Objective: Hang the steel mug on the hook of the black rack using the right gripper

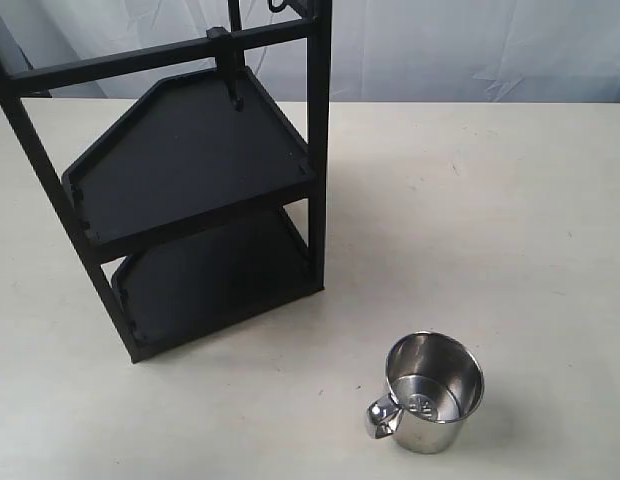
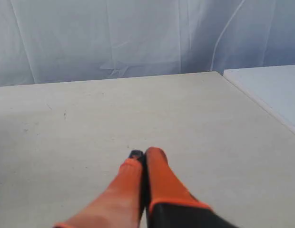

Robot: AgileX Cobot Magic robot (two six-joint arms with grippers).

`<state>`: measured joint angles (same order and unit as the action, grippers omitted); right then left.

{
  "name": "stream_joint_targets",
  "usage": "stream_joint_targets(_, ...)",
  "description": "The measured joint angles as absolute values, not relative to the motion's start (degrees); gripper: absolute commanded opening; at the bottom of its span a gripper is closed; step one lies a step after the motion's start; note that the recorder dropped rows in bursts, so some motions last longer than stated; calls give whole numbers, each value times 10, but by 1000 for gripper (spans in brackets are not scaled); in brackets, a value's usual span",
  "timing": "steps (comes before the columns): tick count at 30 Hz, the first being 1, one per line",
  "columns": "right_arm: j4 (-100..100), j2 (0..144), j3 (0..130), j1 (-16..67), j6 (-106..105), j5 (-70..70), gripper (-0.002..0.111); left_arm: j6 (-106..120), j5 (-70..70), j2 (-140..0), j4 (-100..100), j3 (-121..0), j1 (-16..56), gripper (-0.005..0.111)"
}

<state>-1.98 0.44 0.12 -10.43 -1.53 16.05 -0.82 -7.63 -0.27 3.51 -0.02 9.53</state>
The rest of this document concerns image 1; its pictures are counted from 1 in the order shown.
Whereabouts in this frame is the stainless steel mug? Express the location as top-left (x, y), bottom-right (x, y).
top-left (365, 331), bottom-right (485, 454)

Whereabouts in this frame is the black two-tier rack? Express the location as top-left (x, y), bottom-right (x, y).
top-left (0, 1), bottom-right (333, 362)

